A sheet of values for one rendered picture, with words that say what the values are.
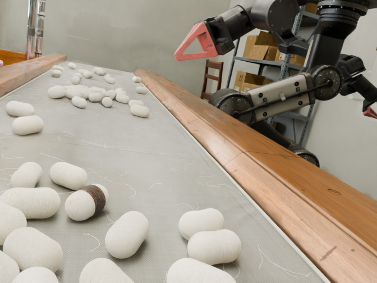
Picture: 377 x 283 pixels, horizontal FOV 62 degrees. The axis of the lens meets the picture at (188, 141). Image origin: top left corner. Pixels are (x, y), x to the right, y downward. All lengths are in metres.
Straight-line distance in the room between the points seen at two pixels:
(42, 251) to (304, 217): 0.20
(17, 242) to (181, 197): 0.15
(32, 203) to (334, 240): 0.21
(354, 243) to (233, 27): 0.47
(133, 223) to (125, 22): 4.98
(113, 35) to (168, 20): 0.89
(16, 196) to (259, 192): 0.21
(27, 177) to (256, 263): 0.17
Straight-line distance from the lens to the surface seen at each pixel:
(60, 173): 0.27
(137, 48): 5.15
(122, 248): 0.19
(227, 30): 0.60
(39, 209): 0.22
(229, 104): 0.92
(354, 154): 2.80
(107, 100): 0.61
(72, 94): 0.64
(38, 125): 0.40
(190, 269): 0.17
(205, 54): 0.62
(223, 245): 0.20
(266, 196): 0.31
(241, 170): 0.36
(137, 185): 0.29
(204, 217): 0.22
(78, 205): 0.22
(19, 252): 0.18
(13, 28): 5.20
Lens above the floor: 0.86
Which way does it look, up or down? 15 degrees down
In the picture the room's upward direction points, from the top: 12 degrees clockwise
